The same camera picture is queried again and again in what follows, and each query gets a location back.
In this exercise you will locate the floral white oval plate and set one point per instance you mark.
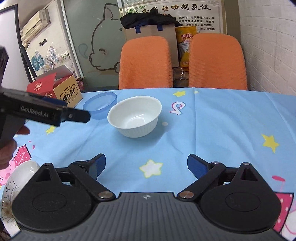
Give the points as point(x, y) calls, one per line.
point(15, 183)

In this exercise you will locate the red cracker box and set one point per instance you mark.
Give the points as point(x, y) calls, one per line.
point(59, 83)

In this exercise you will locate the blue cartoon pig tablecloth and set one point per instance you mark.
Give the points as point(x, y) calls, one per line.
point(229, 126)

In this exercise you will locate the frosted glass door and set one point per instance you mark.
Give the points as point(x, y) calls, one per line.
point(97, 37)

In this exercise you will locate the black stand frame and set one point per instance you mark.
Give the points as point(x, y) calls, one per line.
point(19, 71)

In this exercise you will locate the wall air conditioner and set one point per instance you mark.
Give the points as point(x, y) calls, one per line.
point(36, 24)

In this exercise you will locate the black cloth on bag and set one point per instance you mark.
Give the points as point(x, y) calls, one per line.
point(152, 17)

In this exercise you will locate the white framed text poster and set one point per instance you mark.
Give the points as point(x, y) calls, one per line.
point(208, 16)

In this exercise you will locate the right orange chair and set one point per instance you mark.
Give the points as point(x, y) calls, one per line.
point(216, 61)

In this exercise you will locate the yellow snack bag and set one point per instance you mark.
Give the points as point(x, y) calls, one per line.
point(184, 35)

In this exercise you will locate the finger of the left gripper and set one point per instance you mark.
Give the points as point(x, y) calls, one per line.
point(54, 101)
point(75, 115)

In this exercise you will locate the blue plastic bowl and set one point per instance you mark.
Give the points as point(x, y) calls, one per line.
point(99, 105)

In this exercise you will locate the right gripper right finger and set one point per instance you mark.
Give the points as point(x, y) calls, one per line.
point(207, 175)

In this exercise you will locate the left orange chair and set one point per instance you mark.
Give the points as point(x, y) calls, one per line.
point(145, 63)

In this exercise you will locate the white ceramic bowl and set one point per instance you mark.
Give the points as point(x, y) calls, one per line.
point(135, 117)

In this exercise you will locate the person's left hand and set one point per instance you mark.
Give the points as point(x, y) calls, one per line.
point(8, 150)

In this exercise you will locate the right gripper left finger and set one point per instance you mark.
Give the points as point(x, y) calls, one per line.
point(86, 173)

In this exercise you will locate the orange chair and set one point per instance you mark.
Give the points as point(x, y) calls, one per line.
point(216, 61)
point(145, 63)

